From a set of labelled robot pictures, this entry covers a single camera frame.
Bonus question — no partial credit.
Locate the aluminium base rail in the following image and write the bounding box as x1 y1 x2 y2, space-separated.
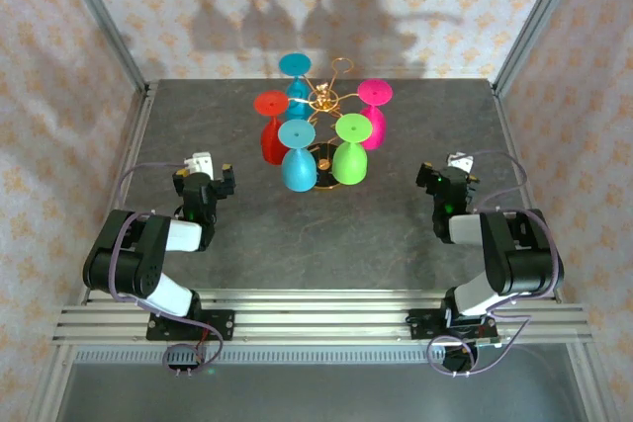
51 288 594 347

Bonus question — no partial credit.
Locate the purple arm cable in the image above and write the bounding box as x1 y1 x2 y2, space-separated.
425 149 565 378
107 162 224 377

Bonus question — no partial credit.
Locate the light blue wine glass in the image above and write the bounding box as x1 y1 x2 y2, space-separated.
277 119 317 194

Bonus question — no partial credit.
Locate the red wine glass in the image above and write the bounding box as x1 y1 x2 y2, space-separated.
253 90 290 167

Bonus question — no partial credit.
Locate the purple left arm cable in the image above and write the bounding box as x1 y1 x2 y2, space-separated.
107 162 224 377

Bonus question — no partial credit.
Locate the aluminium frame post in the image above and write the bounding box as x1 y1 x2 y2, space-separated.
51 0 152 95
492 0 594 96

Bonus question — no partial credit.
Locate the black adapter box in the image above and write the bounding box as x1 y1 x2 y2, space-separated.
443 345 480 375

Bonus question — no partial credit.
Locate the pink wine glass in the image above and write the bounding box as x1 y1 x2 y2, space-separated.
356 78 395 151

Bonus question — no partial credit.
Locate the aluminium frame leg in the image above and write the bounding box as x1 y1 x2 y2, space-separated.
567 342 610 422
29 346 76 422

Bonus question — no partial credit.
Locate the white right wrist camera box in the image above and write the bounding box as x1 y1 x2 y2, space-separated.
446 150 476 177

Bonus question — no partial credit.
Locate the grey slotted cable duct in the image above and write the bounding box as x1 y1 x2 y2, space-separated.
73 345 570 367

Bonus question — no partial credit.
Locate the gold wire wine glass rack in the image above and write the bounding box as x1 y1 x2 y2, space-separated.
279 56 362 192

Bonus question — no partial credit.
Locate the turquoise wine glass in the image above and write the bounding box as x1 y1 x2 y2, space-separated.
278 52 314 120

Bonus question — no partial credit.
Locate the green wine glass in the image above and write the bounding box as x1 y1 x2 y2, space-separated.
331 114 374 188

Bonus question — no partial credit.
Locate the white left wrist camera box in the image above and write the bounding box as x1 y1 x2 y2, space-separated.
183 151 216 180

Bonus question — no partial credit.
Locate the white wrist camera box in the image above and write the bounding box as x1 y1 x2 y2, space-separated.
446 150 476 177
183 151 216 180

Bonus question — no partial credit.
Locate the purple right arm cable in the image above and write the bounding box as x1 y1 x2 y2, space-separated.
425 149 565 378

